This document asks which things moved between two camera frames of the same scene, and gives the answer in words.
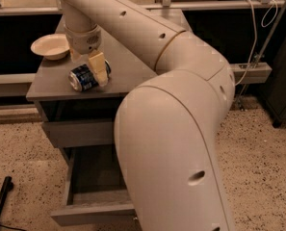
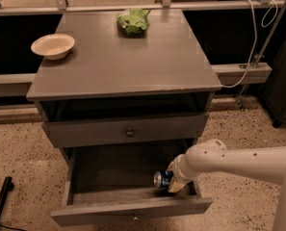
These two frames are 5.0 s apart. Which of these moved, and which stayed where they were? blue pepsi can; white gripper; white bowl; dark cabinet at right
Moved: blue pepsi can; white gripper
Stayed: dark cabinet at right; white bowl
